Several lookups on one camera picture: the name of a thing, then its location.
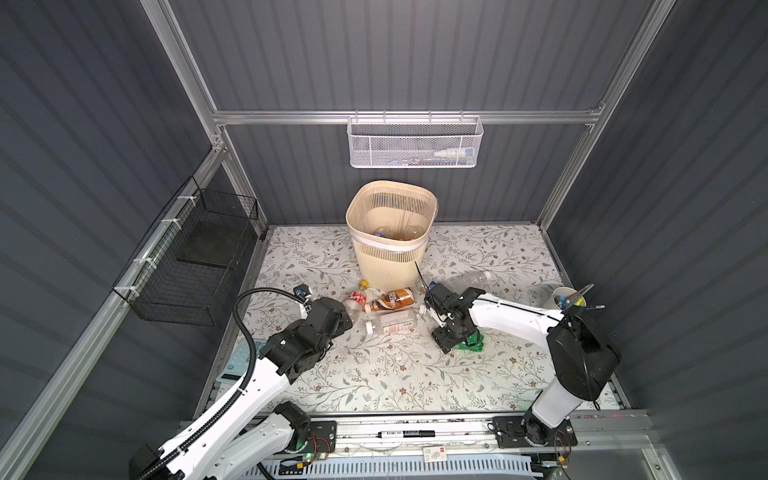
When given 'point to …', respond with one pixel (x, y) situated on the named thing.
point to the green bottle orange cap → (475, 342)
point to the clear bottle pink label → (400, 322)
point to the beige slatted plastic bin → (390, 224)
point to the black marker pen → (407, 434)
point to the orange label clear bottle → (409, 232)
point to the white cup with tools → (565, 298)
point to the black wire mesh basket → (184, 262)
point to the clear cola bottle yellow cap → (356, 301)
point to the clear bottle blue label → (469, 279)
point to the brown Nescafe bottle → (391, 300)
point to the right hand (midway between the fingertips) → (451, 341)
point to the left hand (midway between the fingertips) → (331, 316)
